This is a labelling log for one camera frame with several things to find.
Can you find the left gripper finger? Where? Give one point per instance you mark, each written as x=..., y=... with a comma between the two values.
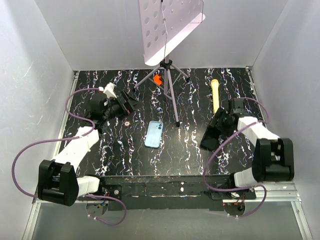
x=131, y=104
x=126, y=95

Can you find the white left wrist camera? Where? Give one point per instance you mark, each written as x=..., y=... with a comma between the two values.
x=108, y=91

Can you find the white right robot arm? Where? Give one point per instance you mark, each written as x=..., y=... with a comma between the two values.
x=273, y=157

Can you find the small round coin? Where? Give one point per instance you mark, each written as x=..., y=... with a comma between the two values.
x=127, y=123

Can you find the orange plastic piece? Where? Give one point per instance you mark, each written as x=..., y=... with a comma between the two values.
x=158, y=79

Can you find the black smartphone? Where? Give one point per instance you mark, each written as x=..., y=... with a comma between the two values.
x=210, y=139

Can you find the aluminium front rail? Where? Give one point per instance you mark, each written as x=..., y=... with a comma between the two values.
x=275, y=192

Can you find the white perforated music stand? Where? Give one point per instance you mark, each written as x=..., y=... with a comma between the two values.
x=165, y=24

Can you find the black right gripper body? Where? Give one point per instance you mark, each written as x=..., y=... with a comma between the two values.
x=223, y=124

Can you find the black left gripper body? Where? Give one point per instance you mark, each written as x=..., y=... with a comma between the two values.
x=117, y=109

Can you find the cream wooden recorder flute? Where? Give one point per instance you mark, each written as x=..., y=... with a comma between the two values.
x=215, y=95

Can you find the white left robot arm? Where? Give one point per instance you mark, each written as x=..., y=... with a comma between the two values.
x=72, y=160

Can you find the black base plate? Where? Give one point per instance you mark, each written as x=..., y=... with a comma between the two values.
x=215, y=183

